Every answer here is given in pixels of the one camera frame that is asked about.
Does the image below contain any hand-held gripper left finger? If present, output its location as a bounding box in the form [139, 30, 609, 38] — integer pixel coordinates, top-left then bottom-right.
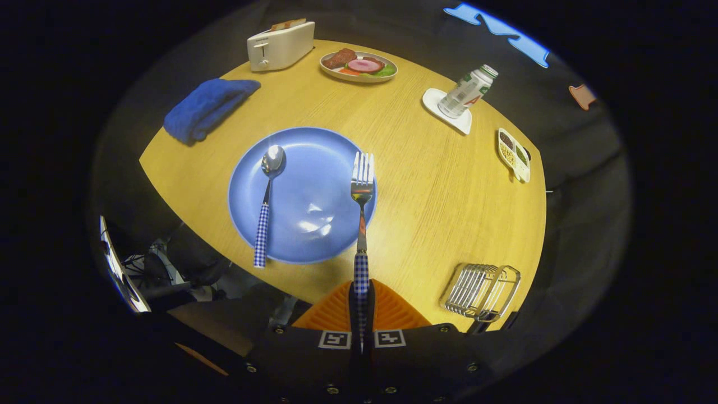
[241, 279, 361, 404]

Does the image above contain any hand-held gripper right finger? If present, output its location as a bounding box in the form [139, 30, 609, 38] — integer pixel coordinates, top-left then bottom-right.
[362, 279, 494, 403]

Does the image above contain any fork with checkered handle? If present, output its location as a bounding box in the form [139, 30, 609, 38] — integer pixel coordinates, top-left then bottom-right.
[351, 151, 375, 351]

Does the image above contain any spoon with checkered handle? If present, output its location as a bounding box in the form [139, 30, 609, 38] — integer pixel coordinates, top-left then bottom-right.
[254, 145, 287, 269]

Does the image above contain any person's khaki trouser leg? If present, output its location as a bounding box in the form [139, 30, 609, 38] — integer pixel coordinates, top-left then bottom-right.
[168, 283, 315, 360]

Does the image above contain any black bag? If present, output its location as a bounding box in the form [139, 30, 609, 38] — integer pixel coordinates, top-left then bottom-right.
[167, 224, 231, 287]

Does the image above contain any blue round plate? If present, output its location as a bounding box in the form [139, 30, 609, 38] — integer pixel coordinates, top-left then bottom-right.
[227, 127, 378, 264]

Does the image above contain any white panel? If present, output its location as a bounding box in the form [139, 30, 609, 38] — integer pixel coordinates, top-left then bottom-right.
[100, 216, 151, 314]

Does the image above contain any white divided snack dish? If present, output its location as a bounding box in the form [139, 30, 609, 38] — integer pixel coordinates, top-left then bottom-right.
[497, 128, 531, 183]

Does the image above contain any white coaster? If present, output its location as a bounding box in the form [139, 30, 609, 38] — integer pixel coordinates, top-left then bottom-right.
[422, 88, 473, 136]

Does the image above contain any blue folded towel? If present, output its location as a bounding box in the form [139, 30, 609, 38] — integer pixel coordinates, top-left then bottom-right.
[163, 78, 261, 145]

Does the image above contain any white plastic drink bottle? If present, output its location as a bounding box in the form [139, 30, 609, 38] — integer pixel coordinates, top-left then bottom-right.
[438, 64, 499, 119]

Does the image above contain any small plate of food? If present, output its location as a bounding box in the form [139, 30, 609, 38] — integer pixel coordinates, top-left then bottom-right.
[320, 48, 398, 84]

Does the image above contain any pink ham slice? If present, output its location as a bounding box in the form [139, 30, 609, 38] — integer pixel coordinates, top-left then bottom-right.
[347, 58, 385, 75]

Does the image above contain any white toaster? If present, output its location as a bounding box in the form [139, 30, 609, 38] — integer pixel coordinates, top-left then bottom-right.
[247, 21, 316, 72]

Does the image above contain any metal wire cutlery rack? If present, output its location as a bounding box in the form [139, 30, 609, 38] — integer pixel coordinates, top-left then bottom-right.
[444, 264, 521, 323]

